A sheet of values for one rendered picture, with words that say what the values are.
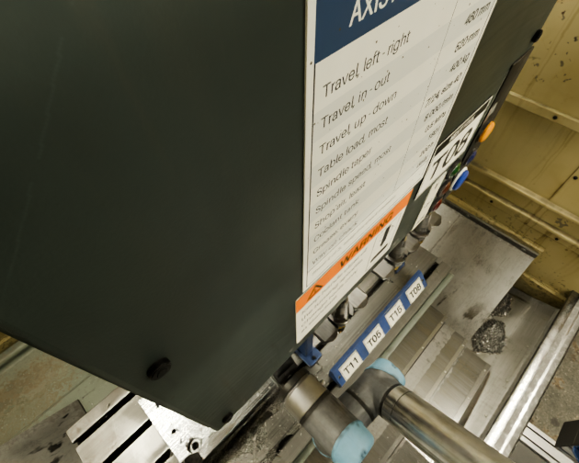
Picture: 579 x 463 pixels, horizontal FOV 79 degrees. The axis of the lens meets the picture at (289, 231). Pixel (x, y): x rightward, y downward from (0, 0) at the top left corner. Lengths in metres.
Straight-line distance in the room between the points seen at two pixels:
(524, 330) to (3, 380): 2.02
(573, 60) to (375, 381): 0.92
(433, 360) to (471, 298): 0.29
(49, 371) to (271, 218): 1.63
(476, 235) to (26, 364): 1.86
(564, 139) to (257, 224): 1.19
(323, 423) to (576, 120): 1.01
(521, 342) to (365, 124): 1.49
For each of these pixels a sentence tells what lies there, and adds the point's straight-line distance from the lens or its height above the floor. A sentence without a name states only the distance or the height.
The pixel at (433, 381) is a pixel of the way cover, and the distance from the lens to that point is 1.37.
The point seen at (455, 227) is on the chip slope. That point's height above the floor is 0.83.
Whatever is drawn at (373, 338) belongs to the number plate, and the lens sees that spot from 1.14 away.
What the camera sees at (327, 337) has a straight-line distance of 0.83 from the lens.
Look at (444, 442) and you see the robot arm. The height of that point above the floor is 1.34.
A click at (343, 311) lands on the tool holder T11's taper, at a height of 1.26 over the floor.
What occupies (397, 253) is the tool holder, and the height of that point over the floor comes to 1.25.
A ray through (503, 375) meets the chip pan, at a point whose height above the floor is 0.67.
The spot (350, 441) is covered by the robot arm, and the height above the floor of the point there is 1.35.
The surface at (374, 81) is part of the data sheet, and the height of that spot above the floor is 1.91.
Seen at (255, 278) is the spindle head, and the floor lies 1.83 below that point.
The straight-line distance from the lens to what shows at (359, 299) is 0.87.
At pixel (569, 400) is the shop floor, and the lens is 2.45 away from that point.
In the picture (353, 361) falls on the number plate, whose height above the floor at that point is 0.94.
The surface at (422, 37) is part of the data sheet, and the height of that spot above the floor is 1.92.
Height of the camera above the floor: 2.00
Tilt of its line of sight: 56 degrees down
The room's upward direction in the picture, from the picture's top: 2 degrees counter-clockwise
